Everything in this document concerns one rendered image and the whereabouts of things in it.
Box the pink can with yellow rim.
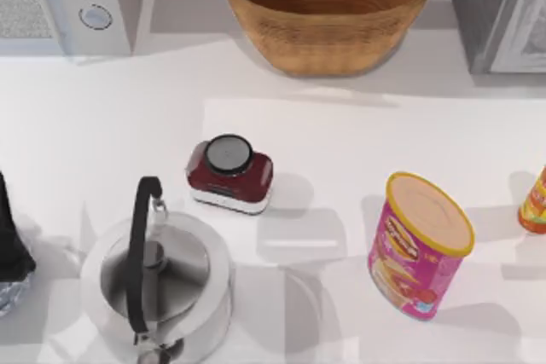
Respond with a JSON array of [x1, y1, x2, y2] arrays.
[[368, 171, 476, 321]]

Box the orange bottle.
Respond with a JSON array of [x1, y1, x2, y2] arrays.
[[517, 165, 546, 235]]

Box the crumpled silver foil object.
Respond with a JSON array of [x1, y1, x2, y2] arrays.
[[0, 274, 32, 318]]

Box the silver kettle with black handle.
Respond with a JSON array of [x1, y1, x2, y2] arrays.
[[79, 176, 235, 364]]

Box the brown woven basket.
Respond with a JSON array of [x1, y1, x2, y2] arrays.
[[219, 0, 436, 78]]

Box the pale microwave oven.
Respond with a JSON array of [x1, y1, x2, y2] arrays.
[[0, 0, 150, 57]]

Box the round microwave knob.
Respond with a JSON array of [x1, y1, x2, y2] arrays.
[[78, 3, 114, 31]]

